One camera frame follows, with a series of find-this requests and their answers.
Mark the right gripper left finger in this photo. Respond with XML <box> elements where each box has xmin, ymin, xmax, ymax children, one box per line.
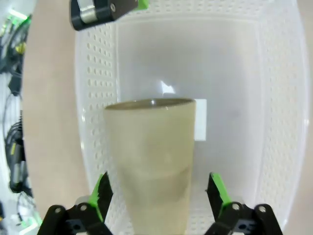
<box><xmin>41</xmin><ymin>171</ymin><xmax>114</xmax><ymax>235</ymax></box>

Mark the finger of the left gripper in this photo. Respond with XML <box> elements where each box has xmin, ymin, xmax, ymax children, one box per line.
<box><xmin>69</xmin><ymin>0</ymin><xmax>150</xmax><ymax>32</ymax></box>

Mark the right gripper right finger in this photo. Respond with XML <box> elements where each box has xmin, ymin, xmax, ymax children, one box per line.
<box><xmin>204</xmin><ymin>172</ymin><xmax>284</xmax><ymax>235</ymax></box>

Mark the cardboard tube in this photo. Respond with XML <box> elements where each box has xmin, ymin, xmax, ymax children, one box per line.
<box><xmin>104</xmin><ymin>97</ymin><xmax>197</xmax><ymax>235</ymax></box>

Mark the white perforated plastic basket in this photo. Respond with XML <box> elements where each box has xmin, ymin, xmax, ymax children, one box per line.
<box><xmin>72</xmin><ymin>0</ymin><xmax>310</xmax><ymax>235</ymax></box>

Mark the white rectangular sticker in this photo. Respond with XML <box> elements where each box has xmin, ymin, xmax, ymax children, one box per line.
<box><xmin>194</xmin><ymin>98</ymin><xmax>207</xmax><ymax>141</ymax></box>

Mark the black power adapter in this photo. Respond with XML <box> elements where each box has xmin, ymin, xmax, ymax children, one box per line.
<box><xmin>8</xmin><ymin>72</ymin><xmax>23</xmax><ymax>96</ymax></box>

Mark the black cable bundle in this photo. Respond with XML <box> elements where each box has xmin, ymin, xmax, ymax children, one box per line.
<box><xmin>4</xmin><ymin>121</ymin><xmax>31</xmax><ymax>195</ymax></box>

